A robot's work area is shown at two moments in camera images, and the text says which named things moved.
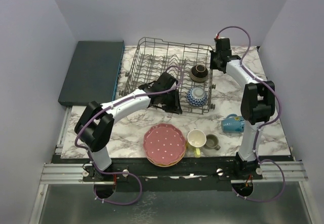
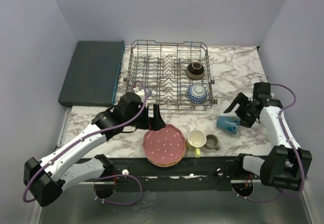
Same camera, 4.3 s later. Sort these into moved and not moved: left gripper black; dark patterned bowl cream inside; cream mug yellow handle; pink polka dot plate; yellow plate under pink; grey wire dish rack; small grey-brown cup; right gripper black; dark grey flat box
Moved: left gripper black; dark patterned bowl cream inside; right gripper black
Not moved: small grey-brown cup; pink polka dot plate; dark grey flat box; grey wire dish rack; cream mug yellow handle; yellow plate under pink
